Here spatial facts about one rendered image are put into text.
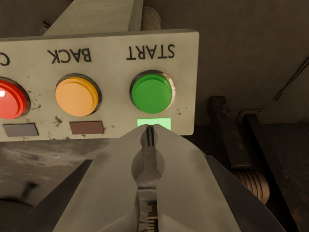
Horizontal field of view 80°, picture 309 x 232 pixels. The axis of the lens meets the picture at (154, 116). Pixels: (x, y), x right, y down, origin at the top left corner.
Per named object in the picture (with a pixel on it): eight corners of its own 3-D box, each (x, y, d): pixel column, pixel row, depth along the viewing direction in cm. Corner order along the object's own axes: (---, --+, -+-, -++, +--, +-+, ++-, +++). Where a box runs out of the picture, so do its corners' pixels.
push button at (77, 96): (103, 109, 21) (99, 117, 19) (67, 110, 21) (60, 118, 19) (96, 73, 19) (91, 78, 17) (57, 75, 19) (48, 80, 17)
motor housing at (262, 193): (225, 110, 107) (262, 210, 71) (186, 111, 108) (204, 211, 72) (231, 93, 98) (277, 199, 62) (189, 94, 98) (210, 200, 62)
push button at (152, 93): (171, 106, 20) (173, 114, 19) (135, 108, 20) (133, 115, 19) (171, 70, 18) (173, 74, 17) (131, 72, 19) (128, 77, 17)
